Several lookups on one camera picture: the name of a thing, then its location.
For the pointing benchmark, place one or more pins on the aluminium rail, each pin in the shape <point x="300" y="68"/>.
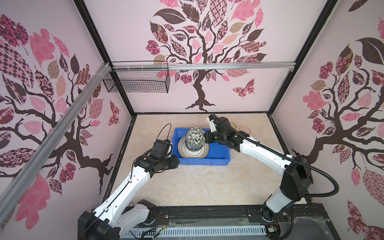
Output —
<point x="212" y="66"/>
<point x="23" y="180"/>

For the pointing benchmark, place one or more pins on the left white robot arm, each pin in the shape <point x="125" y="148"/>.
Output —
<point x="109" y="221"/>

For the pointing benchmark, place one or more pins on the aluminium rail left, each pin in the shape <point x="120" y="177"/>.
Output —
<point x="23" y="180"/>

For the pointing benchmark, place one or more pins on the aluminium rail back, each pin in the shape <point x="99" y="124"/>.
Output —
<point x="212" y="66"/>

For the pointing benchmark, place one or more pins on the black wire basket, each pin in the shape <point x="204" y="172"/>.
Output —
<point x="138" y="77"/>

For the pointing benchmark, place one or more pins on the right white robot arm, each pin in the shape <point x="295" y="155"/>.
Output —
<point x="296" y="173"/>

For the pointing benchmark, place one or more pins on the dotted plate yellow rim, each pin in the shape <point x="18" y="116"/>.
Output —
<point x="186" y="153"/>

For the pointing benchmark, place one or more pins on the blue plastic bin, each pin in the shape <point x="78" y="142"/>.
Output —
<point x="219" y="155"/>

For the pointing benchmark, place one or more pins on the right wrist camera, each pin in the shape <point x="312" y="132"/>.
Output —
<point x="215" y="124"/>

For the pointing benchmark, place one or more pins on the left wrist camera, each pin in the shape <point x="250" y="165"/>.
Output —
<point x="163" y="148"/>

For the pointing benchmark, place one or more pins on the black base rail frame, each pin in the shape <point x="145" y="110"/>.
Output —
<point x="298" y="222"/>

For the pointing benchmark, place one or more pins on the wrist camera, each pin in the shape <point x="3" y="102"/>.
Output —
<point x="163" y="148"/>
<point x="215" y="124"/>

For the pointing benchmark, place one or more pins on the green black patterned bowl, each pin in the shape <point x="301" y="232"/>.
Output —
<point x="195" y="139"/>

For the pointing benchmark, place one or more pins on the white slotted cable duct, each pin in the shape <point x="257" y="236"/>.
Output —
<point x="194" y="232"/>

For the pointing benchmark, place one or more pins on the green transparent cup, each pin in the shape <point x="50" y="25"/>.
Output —
<point x="233" y="125"/>

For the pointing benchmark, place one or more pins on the pink transparent cup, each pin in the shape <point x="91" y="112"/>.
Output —
<point x="245" y="130"/>

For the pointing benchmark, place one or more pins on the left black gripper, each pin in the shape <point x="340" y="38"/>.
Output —
<point x="174" y="164"/>

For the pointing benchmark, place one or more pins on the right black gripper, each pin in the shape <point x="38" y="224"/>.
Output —
<point x="208" y="134"/>

